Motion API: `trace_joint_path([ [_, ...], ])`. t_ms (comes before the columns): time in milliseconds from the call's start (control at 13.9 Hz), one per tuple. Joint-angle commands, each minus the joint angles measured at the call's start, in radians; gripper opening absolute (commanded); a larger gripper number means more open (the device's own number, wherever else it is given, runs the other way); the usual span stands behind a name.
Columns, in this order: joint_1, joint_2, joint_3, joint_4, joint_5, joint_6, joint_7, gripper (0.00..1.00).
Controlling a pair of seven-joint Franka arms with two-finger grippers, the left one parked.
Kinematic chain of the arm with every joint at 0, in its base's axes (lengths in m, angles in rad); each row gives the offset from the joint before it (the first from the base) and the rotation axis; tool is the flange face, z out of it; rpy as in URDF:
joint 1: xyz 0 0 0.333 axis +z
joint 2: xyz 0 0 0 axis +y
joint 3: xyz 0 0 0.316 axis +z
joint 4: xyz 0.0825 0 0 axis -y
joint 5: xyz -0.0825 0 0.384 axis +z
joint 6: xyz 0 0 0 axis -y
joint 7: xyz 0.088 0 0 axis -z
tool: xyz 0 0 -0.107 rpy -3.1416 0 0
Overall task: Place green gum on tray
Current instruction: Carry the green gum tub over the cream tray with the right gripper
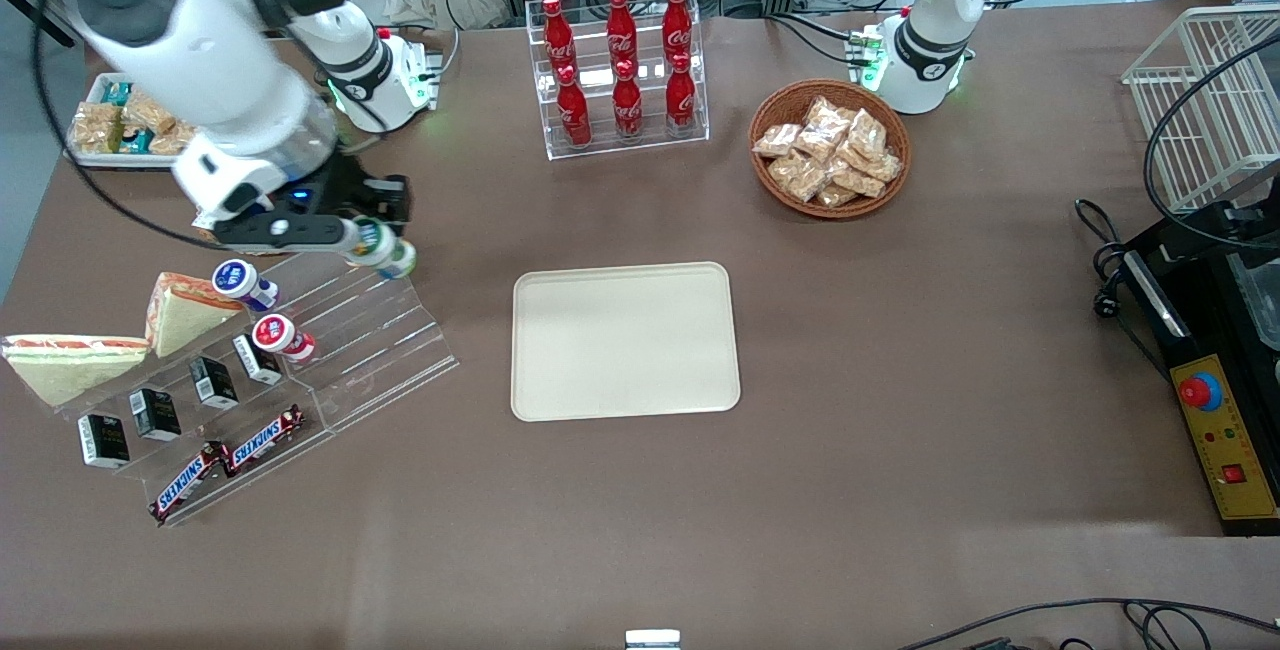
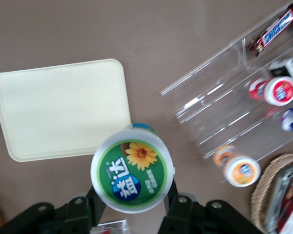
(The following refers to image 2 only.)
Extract green gum bottle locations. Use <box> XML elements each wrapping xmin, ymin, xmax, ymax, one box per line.
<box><xmin>90</xmin><ymin>122</ymin><xmax>176</xmax><ymax>215</ymax></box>

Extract snickers chocolate bar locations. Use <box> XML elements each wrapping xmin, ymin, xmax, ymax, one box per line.
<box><xmin>248</xmin><ymin>5</ymin><xmax>293</xmax><ymax>57</ymax></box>

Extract clear plastic food tray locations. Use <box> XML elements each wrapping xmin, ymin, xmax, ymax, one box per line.
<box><xmin>263</xmin><ymin>165</ymin><xmax>293</xmax><ymax>234</ymax></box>

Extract small black carton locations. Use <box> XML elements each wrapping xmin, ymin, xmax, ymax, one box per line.
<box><xmin>268</xmin><ymin>57</ymin><xmax>293</xmax><ymax>92</ymax></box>

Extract clear acrylic bottle rack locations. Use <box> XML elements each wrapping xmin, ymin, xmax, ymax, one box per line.
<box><xmin>89</xmin><ymin>219</ymin><xmax>129</xmax><ymax>234</ymax></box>

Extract red gum bottle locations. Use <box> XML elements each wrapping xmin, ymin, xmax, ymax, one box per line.
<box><xmin>248</xmin><ymin>76</ymin><xmax>293</xmax><ymax>107</ymax></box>

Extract oval wicker basket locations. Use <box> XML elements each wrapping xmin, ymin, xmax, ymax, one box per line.
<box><xmin>251</xmin><ymin>151</ymin><xmax>293</xmax><ymax>234</ymax></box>

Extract cream plastic tray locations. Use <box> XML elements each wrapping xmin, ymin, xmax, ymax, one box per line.
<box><xmin>0</xmin><ymin>58</ymin><xmax>133</xmax><ymax>163</ymax></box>

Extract orange gum bottle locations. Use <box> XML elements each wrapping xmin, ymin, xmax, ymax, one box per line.
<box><xmin>212</xmin><ymin>145</ymin><xmax>262</xmax><ymax>188</ymax></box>

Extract clear acrylic tiered stand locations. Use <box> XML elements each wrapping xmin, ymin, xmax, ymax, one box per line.
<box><xmin>159</xmin><ymin>0</ymin><xmax>293</xmax><ymax>187</ymax></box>

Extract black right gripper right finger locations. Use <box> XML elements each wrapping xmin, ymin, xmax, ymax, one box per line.
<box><xmin>163</xmin><ymin>178</ymin><xmax>180</xmax><ymax>218</ymax></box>

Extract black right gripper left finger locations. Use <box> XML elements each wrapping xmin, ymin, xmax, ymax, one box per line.
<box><xmin>85</xmin><ymin>185</ymin><xmax>108</xmax><ymax>226</ymax></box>

